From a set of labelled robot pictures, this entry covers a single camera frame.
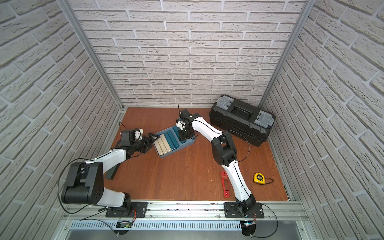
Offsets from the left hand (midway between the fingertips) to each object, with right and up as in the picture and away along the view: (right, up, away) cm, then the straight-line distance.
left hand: (157, 137), depth 90 cm
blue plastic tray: (+6, -3, +6) cm, 9 cm away
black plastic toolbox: (+52, +11, 0) cm, 53 cm away
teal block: (+8, -1, +7) cm, 11 cm away
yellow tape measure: (+60, -22, -7) cm, 65 cm away
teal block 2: (+10, +5, +9) cm, 14 cm away
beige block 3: (+6, -7, +3) cm, 10 cm away
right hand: (+16, -1, +7) cm, 18 cm away
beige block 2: (+2, -6, +4) cm, 8 cm away
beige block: (0, -7, +2) cm, 7 cm away
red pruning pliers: (+40, -21, -7) cm, 46 cm away
